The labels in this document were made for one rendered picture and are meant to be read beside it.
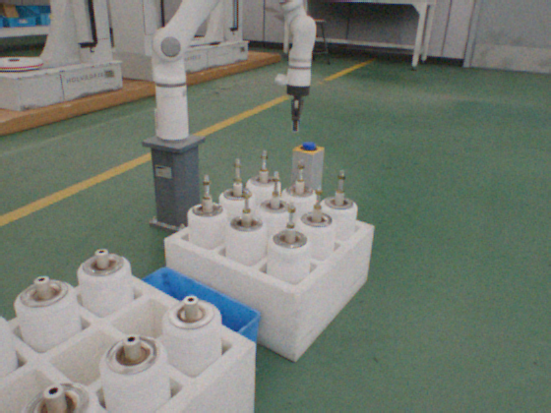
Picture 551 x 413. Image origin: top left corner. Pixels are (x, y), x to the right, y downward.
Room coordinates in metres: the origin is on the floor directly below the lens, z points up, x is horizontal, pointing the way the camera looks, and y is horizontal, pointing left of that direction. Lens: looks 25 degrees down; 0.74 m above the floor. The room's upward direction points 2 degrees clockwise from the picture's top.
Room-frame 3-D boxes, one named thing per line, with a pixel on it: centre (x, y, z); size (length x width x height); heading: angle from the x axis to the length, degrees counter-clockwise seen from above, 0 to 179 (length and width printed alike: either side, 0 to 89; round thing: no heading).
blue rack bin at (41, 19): (6.03, 2.99, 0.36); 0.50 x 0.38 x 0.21; 64
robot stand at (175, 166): (1.40, 0.33, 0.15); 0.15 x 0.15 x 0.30; 66
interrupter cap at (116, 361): (0.50, 0.20, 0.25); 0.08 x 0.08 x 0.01
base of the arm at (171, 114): (1.40, 0.33, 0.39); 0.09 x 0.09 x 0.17; 66
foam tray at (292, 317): (1.03, 0.00, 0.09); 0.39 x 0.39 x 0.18; 57
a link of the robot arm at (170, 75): (1.40, 0.33, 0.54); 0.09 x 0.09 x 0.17; 19
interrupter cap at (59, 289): (0.64, 0.39, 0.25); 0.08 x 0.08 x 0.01
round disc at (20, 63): (2.77, 1.58, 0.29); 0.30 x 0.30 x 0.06
